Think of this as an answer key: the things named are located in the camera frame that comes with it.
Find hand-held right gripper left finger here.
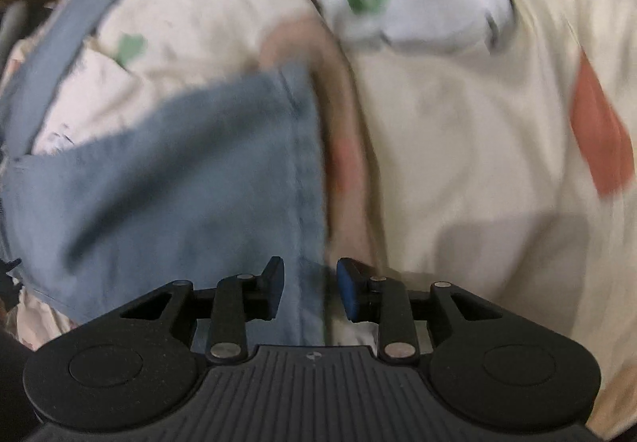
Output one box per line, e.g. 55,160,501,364
119,255,285,366

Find blue denim pants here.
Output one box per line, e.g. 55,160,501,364
0,0,332,358

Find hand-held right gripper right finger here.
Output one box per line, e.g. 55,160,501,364
337,258,516,364

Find cream printed bed sheet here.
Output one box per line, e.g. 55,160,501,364
0,0,637,442

